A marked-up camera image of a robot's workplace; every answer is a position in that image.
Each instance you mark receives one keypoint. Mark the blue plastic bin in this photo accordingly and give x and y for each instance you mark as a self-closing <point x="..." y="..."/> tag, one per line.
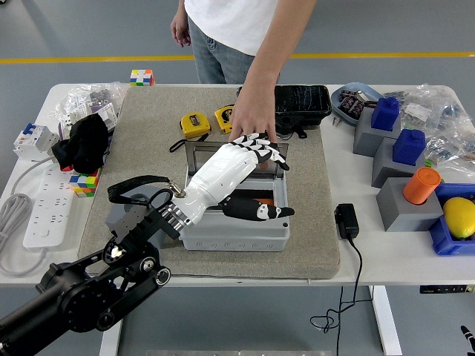
<point x="441" y="239"/>

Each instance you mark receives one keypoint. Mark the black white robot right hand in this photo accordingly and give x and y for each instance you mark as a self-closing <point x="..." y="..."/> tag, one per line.
<point x="469" y="337"/>

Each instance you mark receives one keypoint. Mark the person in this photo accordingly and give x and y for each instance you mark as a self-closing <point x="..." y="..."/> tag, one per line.
<point x="230" y="22"/>

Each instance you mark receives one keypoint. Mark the person's right hand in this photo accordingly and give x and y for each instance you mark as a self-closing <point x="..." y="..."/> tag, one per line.
<point x="181" y="29"/>

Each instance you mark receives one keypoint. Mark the yellow tape measure 5m print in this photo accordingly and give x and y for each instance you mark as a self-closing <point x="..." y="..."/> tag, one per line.
<point x="222" y="118"/>

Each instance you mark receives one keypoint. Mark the person's left forearm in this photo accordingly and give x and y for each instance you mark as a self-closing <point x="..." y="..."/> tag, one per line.
<point x="282" y="37"/>

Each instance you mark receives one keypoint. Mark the black glove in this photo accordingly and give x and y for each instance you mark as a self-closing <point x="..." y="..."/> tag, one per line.
<point x="85" y="144"/>

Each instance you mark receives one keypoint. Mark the person's right forearm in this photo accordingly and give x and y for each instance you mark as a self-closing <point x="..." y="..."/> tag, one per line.
<point x="182" y="5"/>

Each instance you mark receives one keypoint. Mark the black plastic tray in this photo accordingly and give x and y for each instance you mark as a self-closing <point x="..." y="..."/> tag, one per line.
<point x="304" y="102"/>

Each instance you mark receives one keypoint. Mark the white blue circuit breaker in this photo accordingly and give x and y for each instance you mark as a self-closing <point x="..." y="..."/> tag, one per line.
<point x="33" y="141"/>

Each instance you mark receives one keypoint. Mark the orange cylinder battery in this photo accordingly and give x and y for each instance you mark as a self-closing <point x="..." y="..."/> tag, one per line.
<point x="267" y="202"/>
<point x="421" y="185"/>

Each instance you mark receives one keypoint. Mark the dark striped electronic module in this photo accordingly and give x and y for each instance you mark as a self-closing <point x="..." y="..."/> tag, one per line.
<point x="348" y="94"/>
<point x="352" y="107"/>

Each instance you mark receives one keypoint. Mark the clear bag of small parts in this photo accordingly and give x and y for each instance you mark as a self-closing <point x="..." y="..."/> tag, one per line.
<point x="92" y="99"/>

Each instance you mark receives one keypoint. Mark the cube puzzle with white cross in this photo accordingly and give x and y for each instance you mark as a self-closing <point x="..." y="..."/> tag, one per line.
<point x="141" y="78"/>

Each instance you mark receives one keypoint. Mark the black table control panel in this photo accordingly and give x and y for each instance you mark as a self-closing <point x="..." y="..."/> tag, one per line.
<point x="445" y="289"/>

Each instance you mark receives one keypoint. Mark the grey block holder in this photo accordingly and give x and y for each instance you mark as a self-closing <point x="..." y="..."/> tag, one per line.
<point x="386" y="168"/>
<point x="365" y="139"/>
<point x="401" y="217"/>

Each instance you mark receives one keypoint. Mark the multicolour cube puzzle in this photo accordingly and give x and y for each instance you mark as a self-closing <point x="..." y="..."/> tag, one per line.
<point x="83" y="182"/>

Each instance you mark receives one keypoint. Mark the white table leg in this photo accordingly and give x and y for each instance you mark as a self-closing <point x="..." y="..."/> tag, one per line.
<point x="110" y="343"/>
<point x="386" y="326"/>

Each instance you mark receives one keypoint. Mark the yellow lemon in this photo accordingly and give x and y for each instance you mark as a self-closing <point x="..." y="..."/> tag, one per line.
<point x="460" y="219"/>

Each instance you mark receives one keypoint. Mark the grey electrical enclosure box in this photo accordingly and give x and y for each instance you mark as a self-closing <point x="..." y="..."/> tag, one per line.
<point x="237" y="237"/>

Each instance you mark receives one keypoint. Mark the grey-brown mat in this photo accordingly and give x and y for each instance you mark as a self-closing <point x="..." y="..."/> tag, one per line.
<point x="148" y="122"/>

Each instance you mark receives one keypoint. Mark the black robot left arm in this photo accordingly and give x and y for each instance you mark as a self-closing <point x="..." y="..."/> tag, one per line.
<point x="92" y="296"/>

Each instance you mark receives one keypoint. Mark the clear bags of components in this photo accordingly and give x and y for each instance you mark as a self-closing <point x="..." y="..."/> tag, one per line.
<point x="445" y="122"/>

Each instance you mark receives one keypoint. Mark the smoky transparent box lid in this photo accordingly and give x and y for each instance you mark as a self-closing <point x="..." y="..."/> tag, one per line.
<point x="198" y="155"/>

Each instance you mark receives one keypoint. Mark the white power strip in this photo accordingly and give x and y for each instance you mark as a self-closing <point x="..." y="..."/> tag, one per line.
<point x="48" y="207"/>

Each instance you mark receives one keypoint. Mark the black power adapter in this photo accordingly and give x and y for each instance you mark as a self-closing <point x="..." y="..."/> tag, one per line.
<point x="347" y="220"/>

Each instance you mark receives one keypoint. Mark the person's left hand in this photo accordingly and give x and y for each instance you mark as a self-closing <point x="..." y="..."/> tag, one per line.
<point x="254" y="111"/>

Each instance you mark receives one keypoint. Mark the blue plastic block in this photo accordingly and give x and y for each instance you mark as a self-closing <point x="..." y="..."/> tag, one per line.
<point x="408" y="148"/>
<point x="386" y="115"/>

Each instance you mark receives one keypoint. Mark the light blue dish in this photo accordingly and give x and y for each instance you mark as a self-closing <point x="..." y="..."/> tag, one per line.
<point x="338" y="105"/>

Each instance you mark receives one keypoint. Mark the small metal clip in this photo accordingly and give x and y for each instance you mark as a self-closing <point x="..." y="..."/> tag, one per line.
<point x="337" y="121"/>

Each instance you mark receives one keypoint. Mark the grey block with round hole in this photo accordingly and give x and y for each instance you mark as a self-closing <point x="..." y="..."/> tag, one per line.
<point x="168" y="239"/>

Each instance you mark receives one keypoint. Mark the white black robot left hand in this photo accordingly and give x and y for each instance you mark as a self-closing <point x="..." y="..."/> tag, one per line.
<point x="219" y="170"/>

